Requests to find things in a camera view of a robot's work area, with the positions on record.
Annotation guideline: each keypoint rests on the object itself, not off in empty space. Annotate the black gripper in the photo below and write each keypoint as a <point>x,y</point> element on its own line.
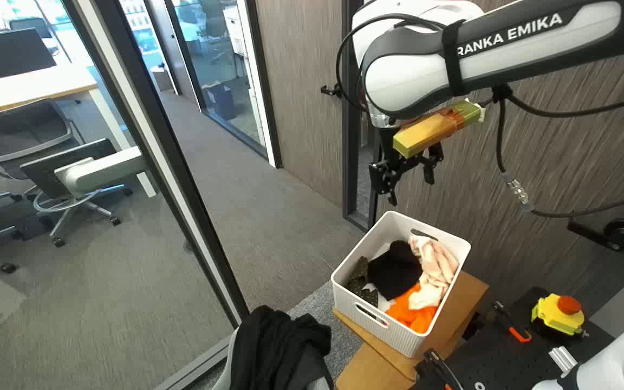
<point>399,164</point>

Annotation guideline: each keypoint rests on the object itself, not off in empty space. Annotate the peach cloth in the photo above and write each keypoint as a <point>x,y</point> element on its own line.
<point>438,267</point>

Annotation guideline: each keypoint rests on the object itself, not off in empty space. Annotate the orange cloth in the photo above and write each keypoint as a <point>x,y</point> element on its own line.
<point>413,316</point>

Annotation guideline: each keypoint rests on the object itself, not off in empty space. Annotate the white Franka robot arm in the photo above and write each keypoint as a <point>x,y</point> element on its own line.
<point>413,79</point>

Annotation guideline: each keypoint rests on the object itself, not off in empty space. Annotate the black shirt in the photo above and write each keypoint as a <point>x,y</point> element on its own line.
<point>276,355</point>

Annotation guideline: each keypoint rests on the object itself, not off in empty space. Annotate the black garment in bin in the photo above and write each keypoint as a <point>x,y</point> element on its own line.
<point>396,271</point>

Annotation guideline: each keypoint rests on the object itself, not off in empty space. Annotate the yellow wrist camera block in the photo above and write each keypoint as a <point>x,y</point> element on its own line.
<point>433,128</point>

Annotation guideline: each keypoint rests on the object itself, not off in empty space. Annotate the black monitor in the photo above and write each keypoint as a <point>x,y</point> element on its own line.
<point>6,55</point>

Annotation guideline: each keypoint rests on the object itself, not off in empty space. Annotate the grey mesh office chair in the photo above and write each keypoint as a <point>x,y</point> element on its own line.
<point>20,133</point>

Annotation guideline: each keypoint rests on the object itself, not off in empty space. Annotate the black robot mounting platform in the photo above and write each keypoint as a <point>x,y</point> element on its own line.
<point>498,360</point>

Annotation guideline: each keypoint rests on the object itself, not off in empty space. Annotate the office chair with white armrest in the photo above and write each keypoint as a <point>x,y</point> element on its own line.
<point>87,170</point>

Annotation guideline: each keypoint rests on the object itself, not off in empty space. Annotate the wooden office desk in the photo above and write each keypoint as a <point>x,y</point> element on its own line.
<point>23,87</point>

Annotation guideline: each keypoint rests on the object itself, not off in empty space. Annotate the yellow emergency stop box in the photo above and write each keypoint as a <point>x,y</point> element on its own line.
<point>557,316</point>

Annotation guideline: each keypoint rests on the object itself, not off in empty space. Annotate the white plastic bin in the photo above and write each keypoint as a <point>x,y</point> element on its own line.
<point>427,339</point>

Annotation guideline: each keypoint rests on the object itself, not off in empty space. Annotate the small white block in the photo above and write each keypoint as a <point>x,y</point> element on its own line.
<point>562,359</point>

